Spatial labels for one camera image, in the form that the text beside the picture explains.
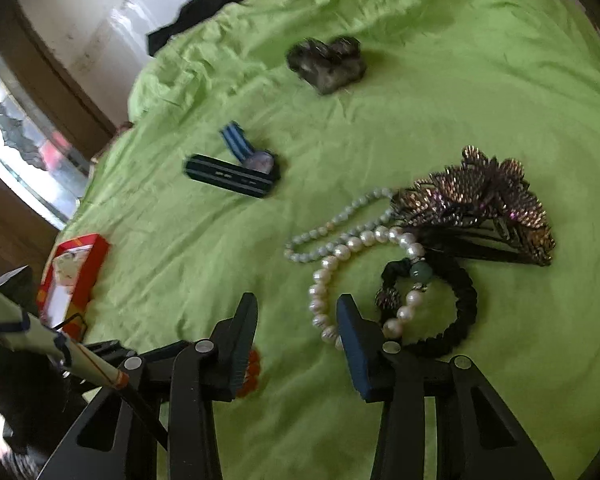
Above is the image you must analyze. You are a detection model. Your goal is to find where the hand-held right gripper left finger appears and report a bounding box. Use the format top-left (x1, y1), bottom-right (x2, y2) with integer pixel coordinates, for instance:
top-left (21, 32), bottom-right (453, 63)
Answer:
top-left (37, 291), bottom-right (259, 480)

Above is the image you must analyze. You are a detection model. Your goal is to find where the green bed sheet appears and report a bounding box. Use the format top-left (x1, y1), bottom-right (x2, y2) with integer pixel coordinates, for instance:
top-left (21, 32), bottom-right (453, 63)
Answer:
top-left (57, 0), bottom-right (600, 480)

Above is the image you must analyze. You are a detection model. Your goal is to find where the dark patterned scrunchie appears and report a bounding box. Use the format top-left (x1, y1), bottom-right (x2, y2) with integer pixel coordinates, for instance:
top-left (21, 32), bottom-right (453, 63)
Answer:
top-left (390, 145), bottom-right (556, 267)

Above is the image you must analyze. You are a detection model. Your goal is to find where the black hair tie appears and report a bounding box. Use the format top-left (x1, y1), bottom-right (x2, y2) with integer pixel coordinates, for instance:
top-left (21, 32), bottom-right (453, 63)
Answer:
top-left (375, 247), bottom-right (479, 359)

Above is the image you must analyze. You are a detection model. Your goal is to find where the cream rod with orange band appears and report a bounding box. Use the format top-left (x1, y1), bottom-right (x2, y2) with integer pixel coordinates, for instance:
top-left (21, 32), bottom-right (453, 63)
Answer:
top-left (0, 280), bottom-right (131, 391)

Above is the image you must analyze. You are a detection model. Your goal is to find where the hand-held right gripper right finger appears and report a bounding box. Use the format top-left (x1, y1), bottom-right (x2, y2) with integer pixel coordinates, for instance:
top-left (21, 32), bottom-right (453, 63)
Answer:
top-left (335, 294), bottom-right (556, 480)

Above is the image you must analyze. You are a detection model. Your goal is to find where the pearl bracelet with green bead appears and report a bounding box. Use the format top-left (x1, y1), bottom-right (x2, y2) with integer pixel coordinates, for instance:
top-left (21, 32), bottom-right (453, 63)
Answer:
top-left (307, 225), bottom-right (436, 352)

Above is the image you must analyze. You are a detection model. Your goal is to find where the blue striped strap wristwatch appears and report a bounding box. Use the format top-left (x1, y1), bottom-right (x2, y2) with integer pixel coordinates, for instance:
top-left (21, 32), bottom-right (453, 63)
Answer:
top-left (182, 121), bottom-right (282, 200)

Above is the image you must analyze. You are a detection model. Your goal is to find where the orange bead bracelet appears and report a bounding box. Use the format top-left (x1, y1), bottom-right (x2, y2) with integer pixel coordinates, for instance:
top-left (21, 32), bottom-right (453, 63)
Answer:
top-left (237, 350), bottom-right (265, 400)

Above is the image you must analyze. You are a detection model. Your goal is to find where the wooden door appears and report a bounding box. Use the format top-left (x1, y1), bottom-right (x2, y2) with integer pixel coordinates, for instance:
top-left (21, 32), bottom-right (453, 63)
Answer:
top-left (0, 0), bottom-right (118, 281)

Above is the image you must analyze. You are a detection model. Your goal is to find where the dark green scrunchie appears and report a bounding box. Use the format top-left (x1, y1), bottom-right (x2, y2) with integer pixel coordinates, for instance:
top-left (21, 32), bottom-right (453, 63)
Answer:
top-left (286, 36), bottom-right (368, 96)

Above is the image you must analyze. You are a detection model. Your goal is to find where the patterned glass door panel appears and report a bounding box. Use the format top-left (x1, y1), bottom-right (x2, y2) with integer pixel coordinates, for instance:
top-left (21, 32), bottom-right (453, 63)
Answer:
top-left (0, 35), bottom-right (91, 231)

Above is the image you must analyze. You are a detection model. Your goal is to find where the black garment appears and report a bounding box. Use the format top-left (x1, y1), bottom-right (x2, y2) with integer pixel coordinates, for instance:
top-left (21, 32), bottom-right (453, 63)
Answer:
top-left (146, 0), bottom-right (248, 57)

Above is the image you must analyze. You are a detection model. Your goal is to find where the red cardboard box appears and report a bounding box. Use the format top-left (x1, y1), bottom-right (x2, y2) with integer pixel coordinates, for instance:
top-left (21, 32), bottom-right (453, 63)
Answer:
top-left (36, 233), bottom-right (111, 338)

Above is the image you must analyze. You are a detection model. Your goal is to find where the pale grey bead bracelet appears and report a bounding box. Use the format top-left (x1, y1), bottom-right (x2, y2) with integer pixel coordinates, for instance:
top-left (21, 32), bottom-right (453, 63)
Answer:
top-left (284, 187), bottom-right (398, 265)

